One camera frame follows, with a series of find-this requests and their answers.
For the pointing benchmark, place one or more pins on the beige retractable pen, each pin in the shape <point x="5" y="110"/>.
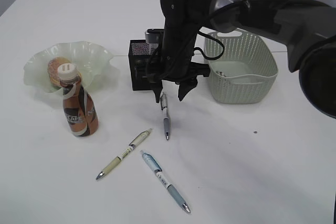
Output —
<point x="119" y="158"/>

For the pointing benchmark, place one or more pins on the black mesh pen holder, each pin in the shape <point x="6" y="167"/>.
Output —
<point x="139" y="53"/>

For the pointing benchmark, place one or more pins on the sugared orange bread bun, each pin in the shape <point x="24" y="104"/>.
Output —
<point x="52" y="70"/>

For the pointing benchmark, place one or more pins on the green wavy glass plate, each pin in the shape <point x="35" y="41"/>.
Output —
<point x="90" y="59"/>

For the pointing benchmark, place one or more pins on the blue retractable pen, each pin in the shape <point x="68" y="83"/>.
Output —
<point x="158" y="171"/>

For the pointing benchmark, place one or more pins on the brown Nescafe coffee bottle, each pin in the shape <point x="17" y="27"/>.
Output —
<point x="78" y="106"/>

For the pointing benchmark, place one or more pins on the green plastic woven basket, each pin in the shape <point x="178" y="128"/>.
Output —
<point x="248" y="63"/>

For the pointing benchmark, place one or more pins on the paper ball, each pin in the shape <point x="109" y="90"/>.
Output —
<point x="220" y="73"/>

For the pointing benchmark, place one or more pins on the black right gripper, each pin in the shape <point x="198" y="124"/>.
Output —
<point x="171" y="60"/>

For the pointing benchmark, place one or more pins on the grey retractable pen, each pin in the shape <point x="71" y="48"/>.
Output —
<point x="166" y="116"/>

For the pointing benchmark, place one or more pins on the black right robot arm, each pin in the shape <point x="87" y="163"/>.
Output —
<point x="305" y="27"/>

